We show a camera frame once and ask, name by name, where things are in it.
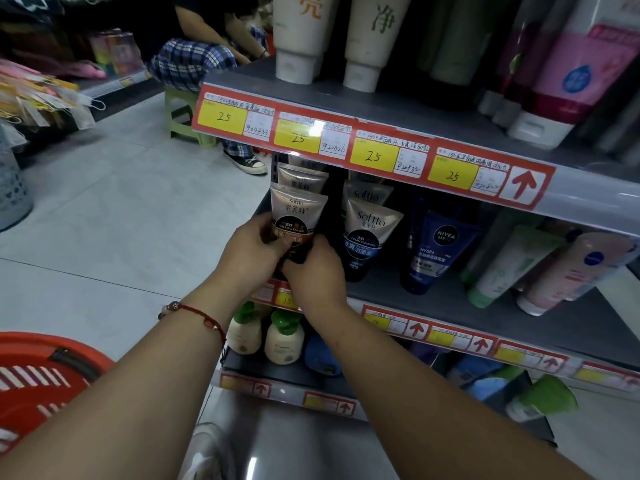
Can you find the person's right hand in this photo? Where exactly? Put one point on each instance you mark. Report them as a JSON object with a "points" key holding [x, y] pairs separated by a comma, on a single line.
{"points": [[320, 284]]}

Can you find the person's left hand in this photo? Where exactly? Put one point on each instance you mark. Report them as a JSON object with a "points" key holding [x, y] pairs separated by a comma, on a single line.
{"points": [[245, 254]]}

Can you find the person's right fingers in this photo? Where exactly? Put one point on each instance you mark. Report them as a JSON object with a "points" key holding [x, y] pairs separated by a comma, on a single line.
{"points": [[306, 254]]}

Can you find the person's left fingers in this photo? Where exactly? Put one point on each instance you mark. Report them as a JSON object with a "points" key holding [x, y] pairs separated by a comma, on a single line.
{"points": [[278, 234]]}

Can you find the silver cleanser tube brown label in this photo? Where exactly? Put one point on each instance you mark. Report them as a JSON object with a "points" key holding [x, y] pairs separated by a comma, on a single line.
{"points": [[298, 207], [302, 178]]}

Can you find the person's right forearm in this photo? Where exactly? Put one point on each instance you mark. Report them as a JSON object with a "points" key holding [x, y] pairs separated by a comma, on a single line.
{"points": [[425, 409]]}

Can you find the person's left forearm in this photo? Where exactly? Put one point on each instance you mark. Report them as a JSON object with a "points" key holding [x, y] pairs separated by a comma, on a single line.
{"points": [[130, 394]]}

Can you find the silver cleanser tube blue label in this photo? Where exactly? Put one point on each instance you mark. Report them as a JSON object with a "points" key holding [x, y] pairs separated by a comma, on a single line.
{"points": [[367, 192], [370, 239]]}

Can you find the cream bottle green cap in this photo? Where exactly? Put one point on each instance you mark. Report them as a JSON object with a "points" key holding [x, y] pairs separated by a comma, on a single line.
{"points": [[245, 332], [284, 339]]}

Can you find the blue round container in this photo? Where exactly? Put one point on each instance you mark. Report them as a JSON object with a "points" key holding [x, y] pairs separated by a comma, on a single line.
{"points": [[320, 357]]}

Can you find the dark blue cleanser tube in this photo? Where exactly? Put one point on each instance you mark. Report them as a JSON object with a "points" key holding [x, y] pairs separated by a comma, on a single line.
{"points": [[435, 249]]}

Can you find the red price label strip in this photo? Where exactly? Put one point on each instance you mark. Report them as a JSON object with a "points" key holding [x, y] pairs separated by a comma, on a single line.
{"points": [[390, 139], [300, 397], [500, 347]]}

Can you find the green plastic stool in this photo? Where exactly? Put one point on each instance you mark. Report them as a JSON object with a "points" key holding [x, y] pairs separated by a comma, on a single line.
{"points": [[187, 119]]}

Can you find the white tube orange print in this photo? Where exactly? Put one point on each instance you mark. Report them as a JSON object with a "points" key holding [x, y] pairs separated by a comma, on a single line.
{"points": [[302, 29]]}

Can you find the blue and white packet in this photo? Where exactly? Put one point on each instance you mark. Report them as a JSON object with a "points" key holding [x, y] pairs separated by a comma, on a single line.
{"points": [[477, 377]]}

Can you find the white tube green print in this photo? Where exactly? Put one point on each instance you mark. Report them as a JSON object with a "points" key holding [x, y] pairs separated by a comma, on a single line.
{"points": [[372, 39]]}

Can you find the person's white shoe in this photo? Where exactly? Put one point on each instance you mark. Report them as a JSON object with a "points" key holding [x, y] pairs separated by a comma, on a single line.
{"points": [[207, 452]]}

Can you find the pink and yellow boxes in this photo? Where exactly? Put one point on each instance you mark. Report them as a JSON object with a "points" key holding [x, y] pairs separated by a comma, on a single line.
{"points": [[112, 52]]}

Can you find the pale green tube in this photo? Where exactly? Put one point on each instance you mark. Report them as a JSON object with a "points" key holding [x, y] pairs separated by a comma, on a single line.
{"points": [[462, 39]]}

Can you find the pale pink tube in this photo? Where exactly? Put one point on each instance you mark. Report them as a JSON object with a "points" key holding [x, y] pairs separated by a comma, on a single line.
{"points": [[575, 267]]}

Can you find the grey plastic basket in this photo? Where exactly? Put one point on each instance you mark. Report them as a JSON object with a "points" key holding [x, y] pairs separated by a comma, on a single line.
{"points": [[12, 184]]}

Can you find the row of hanging packets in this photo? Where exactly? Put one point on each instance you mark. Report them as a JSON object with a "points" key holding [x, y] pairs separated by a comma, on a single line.
{"points": [[40, 102]]}

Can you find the grey metal shelf unit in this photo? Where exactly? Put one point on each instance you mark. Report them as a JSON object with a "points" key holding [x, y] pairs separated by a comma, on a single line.
{"points": [[575, 324]]}

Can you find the red shopping basket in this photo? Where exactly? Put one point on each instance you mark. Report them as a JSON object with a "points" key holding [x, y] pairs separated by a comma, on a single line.
{"points": [[35, 379]]}

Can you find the dark red tube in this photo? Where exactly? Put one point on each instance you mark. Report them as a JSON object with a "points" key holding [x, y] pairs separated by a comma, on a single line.
{"points": [[520, 59]]}

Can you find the pink tube white cap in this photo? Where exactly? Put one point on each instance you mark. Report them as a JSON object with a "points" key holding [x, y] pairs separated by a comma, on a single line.
{"points": [[570, 79]]}

